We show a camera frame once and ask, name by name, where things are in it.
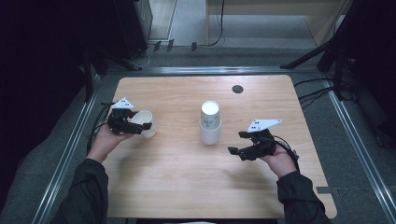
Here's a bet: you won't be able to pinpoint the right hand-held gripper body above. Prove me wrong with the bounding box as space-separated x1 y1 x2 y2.
245 118 284 161

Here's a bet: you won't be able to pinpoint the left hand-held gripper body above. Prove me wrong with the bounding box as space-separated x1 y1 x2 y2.
106 96 138 135

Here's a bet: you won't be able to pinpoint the white paper cup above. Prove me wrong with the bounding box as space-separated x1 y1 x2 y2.
129 109 158 139

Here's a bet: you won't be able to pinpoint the stack of white paper cups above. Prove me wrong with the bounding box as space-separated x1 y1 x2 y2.
199 100 223 147

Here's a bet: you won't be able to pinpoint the person's right hand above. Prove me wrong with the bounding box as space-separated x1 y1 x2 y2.
260 144 299 179

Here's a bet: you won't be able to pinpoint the person's left hand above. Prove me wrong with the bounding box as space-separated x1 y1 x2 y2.
86 123 134 164

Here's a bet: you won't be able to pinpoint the grey tape strip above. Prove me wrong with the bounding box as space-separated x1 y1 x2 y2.
316 186 334 196

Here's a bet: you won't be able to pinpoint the black cabinet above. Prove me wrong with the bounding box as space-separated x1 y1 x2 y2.
113 0 154 61

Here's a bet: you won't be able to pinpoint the black tripod stand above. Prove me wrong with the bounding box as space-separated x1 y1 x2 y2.
279 0 396 102

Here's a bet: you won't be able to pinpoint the light wooden furniture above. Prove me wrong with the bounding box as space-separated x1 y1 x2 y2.
205 0 354 48

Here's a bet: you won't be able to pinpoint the right hand-held gripper cable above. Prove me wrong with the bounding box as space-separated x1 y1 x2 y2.
273 134 301 173

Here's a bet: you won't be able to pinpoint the white floor cable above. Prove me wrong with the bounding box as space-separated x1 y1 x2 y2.
135 43 157 68

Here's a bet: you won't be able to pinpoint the aluminium floor rail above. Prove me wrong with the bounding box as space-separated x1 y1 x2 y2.
321 77 396 224
31 74 105 224
106 65 319 76

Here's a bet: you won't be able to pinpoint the black floor cables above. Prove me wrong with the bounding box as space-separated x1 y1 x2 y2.
293 77 334 110

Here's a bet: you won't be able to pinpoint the black hanging cable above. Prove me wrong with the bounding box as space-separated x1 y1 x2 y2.
207 0 226 48

